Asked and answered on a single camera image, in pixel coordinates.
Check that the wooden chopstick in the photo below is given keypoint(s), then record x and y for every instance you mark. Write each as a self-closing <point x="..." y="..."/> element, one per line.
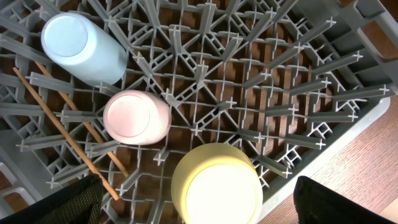
<point x="88" y="126"/>
<point x="76" y="147"/>

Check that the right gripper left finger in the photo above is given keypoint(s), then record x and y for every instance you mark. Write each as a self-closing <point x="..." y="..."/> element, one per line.
<point x="79" y="203"/>

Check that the light blue cup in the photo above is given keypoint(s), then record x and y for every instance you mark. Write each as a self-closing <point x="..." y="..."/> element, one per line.
<point x="83" y="49"/>

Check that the grey dishwasher rack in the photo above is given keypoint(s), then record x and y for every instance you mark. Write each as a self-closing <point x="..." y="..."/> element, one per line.
<point x="290" y="83"/>

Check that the pink cup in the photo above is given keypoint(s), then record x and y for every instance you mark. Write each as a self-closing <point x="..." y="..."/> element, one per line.
<point x="137" y="117"/>

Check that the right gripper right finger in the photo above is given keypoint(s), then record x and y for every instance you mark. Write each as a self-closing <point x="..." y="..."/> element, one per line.
<point x="317" y="204"/>

